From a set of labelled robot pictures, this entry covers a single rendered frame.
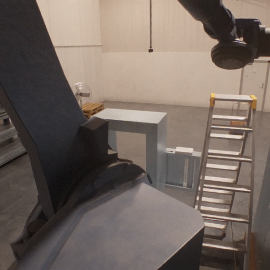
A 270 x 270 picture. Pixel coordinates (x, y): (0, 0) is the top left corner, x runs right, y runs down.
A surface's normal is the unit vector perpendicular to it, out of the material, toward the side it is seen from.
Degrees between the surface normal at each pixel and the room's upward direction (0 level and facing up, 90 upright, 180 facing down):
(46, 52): 90
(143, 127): 90
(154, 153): 90
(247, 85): 90
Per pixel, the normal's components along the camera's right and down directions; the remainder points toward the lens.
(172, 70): -0.34, 0.33
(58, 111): 0.65, 0.09
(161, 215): -0.02, -0.94
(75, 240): -0.21, -0.83
